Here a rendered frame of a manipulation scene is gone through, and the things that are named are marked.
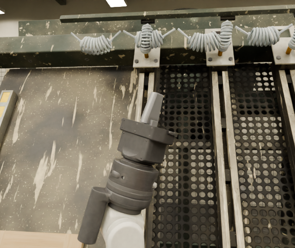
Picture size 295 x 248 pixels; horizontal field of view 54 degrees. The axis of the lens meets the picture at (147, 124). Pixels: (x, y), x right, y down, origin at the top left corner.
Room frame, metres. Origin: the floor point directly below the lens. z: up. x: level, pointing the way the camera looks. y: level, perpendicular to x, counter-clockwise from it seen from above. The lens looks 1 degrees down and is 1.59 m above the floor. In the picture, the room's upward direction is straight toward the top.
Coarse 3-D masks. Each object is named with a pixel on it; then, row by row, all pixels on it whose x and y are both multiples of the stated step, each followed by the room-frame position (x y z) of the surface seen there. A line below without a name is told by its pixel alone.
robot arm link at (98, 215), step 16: (96, 192) 0.50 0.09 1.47; (112, 192) 0.50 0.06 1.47; (128, 192) 0.49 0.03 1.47; (96, 208) 0.50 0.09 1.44; (112, 208) 0.51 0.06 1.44; (128, 208) 0.50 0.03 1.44; (144, 208) 0.51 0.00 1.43; (96, 224) 0.50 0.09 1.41; (80, 240) 0.50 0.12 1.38; (96, 240) 0.51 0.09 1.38
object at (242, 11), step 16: (64, 16) 1.04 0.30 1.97; (80, 16) 1.03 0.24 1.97; (96, 16) 1.03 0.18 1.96; (112, 16) 1.02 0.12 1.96; (128, 16) 1.01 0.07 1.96; (144, 16) 1.01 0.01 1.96; (160, 16) 1.00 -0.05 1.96; (176, 16) 1.00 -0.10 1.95; (192, 16) 0.99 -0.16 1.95; (208, 16) 0.99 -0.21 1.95; (128, 32) 1.04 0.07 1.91; (256, 32) 1.01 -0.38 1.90; (272, 32) 0.96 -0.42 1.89; (80, 48) 1.05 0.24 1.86; (96, 48) 1.09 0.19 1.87; (208, 48) 1.04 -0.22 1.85
